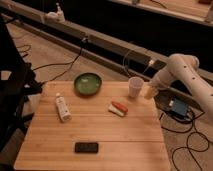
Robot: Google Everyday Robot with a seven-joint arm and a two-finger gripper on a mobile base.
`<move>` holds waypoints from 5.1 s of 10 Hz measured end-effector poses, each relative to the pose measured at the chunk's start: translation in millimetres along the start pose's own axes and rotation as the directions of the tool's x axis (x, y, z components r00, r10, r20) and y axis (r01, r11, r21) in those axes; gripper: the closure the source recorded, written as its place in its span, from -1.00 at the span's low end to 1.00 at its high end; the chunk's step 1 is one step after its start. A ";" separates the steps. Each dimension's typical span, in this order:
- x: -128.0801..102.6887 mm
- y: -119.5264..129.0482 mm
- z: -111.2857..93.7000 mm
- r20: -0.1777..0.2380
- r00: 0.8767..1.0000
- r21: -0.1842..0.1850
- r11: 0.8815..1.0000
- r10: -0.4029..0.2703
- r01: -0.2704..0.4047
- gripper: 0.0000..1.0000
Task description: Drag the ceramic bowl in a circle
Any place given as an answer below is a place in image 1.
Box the blue power box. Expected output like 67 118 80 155
169 99 188 117

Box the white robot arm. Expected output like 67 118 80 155
144 53 213 123

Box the long metal rail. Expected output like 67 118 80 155
0 0 213 101

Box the green ceramic bowl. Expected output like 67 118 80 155
74 73 102 96

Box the white plastic bottle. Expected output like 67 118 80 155
55 93 71 122

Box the black remote control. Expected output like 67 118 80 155
75 142 99 153

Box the white cable on rail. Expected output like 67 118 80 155
122 49 155 78

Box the white object on rail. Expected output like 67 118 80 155
45 4 65 22

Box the black floor cables right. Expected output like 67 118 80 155
158 108 213 171

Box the black camera tripod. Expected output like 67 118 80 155
0 14 42 152

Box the black floor cable left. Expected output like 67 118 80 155
16 37 88 84

